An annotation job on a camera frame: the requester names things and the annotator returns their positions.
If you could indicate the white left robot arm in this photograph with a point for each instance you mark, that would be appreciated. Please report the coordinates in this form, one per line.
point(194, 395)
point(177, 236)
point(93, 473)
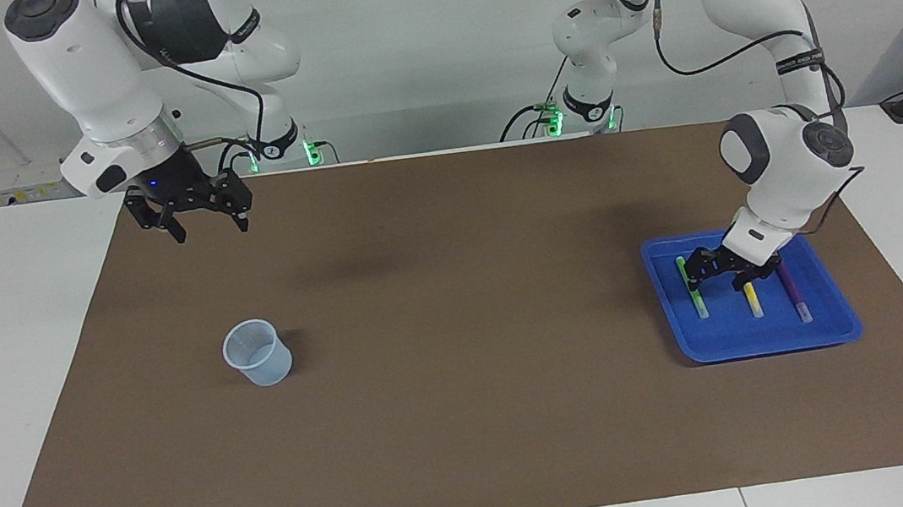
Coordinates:
point(780, 156)

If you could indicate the translucent plastic cup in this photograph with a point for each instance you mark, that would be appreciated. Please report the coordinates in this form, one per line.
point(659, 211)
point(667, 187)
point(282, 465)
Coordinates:
point(259, 356)

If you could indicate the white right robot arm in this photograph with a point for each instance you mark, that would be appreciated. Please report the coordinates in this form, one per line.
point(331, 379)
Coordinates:
point(91, 73)

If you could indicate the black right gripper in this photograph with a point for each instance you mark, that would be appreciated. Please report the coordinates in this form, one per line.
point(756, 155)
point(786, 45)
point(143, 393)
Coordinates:
point(172, 187)

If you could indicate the yellow pen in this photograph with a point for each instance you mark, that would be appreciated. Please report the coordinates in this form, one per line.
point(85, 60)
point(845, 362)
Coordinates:
point(754, 304)

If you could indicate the white power strip box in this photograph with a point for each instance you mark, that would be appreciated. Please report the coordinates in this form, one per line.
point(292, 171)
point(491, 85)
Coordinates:
point(19, 190)

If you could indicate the blue plastic tray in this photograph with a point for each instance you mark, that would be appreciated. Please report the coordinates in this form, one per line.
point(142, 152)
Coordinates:
point(733, 336)

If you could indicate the brown table mat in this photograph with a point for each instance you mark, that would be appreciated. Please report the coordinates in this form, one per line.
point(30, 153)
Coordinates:
point(471, 421)

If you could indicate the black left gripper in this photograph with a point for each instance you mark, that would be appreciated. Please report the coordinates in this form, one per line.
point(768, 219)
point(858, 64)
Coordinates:
point(746, 261)

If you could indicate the green pen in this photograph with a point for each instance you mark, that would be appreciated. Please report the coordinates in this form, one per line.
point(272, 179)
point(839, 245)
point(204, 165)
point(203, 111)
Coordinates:
point(701, 306)

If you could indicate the purple pen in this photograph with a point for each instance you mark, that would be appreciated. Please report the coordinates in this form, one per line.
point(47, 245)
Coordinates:
point(795, 295)

